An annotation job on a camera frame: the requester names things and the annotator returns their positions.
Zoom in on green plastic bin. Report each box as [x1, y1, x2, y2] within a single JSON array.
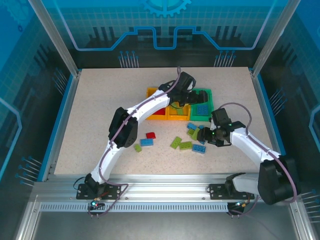
[[189, 87, 215, 123]]

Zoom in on yellow plastic bin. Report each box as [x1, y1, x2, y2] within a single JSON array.
[[145, 86, 169, 122], [166, 99, 192, 123]]

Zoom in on small connector board with LED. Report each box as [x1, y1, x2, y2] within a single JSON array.
[[89, 199, 105, 210], [229, 201, 251, 210]]

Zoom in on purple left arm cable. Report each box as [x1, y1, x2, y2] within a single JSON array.
[[87, 66, 182, 218]]

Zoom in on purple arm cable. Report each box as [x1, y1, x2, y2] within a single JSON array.
[[87, 66, 182, 218], [216, 102, 301, 218]]

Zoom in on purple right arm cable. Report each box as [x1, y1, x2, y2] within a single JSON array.
[[216, 102, 301, 218]]

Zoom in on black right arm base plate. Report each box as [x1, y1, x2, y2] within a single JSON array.
[[208, 183, 256, 201]]

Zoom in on aluminium side rail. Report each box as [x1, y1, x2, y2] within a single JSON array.
[[249, 68, 288, 182], [41, 69, 83, 183]]

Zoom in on aluminium front rail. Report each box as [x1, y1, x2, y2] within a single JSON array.
[[32, 173, 302, 204]]

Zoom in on slotted grey cable duct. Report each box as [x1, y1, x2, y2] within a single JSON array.
[[39, 202, 232, 213]]

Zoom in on aluminium frame post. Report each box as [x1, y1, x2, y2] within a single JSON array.
[[250, 0, 304, 77], [26, 0, 83, 77]]

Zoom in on aluminium lower frame bar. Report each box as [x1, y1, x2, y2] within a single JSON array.
[[13, 196, 42, 240], [289, 199, 314, 240]]

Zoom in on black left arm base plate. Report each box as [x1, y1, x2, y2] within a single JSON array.
[[76, 183, 123, 200]]

